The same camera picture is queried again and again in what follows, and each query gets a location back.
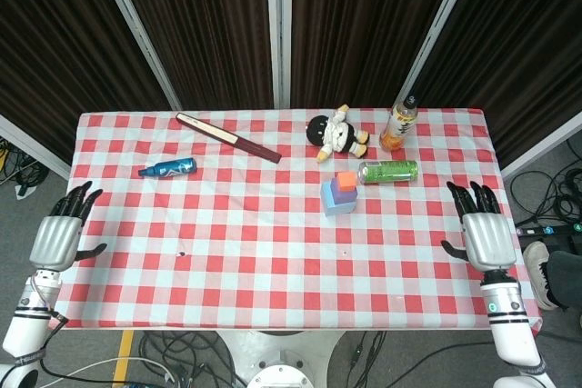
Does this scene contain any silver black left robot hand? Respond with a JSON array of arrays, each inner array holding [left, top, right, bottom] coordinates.
[[29, 181, 108, 273]]

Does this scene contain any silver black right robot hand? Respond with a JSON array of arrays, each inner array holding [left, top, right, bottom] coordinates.
[[439, 181, 517, 271]]

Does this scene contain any medium purple cube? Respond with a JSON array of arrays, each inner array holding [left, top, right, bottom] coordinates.
[[330, 177, 360, 205]]

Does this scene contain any small orange cube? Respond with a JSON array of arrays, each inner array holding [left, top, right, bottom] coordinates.
[[336, 171, 358, 193]]

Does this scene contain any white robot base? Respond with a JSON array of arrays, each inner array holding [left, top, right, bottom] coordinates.
[[217, 329, 346, 388]]

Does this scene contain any white black sneaker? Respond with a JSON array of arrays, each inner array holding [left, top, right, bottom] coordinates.
[[522, 241, 563, 312]]

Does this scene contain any dark trouser leg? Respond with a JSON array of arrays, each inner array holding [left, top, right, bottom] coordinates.
[[545, 249, 582, 308]]

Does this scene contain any green drink can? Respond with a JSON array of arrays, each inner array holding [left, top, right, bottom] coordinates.
[[357, 159, 419, 185]]

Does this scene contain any yellow floor tape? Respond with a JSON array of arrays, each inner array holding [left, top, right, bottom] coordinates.
[[112, 329, 135, 388]]

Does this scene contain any small blue bottle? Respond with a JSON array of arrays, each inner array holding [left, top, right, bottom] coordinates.
[[137, 157, 198, 179]]

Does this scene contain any orange tea drink bottle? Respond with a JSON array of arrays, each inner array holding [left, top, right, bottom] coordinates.
[[379, 95, 419, 153]]

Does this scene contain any large light blue cube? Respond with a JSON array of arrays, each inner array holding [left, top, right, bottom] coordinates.
[[320, 180, 357, 218]]

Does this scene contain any black white plush doll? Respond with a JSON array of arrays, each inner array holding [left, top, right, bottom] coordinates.
[[306, 104, 370, 164]]

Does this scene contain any red white checkered tablecloth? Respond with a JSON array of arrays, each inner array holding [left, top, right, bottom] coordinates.
[[58, 108, 542, 331]]

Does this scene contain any dark corrugated partition panel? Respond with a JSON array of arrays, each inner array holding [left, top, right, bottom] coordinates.
[[108, 0, 276, 111], [290, 0, 465, 110], [408, 0, 582, 166], [0, 0, 174, 166]]

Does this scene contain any dark red folded fan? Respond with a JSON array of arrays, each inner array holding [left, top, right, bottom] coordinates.
[[175, 112, 283, 164]]

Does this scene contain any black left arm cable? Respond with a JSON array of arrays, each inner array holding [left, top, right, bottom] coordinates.
[[38, 309, 69, 380]]

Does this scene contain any black floor cable bundle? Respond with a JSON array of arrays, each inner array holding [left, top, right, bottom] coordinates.
[[508, 137, 582, 228], [0, 135, 51, 201], [135, 331, 249, 388]]

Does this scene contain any white metal partition rail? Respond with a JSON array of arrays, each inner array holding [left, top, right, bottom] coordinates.
[[0, 114, 73, 179], [499, 113, 582, 180]]

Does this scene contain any white floor cable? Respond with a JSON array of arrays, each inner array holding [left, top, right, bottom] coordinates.
[[45, 357, 176, 387]]

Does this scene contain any black cable with inline switch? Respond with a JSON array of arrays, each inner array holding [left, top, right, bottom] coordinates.
[[347, 331, 387, 388]]

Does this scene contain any white metal partition post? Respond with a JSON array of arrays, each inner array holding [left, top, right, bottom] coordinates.
[[394, 0, 483, 110], [89, 0, 184, 111], [266, 0, 294, 110]]

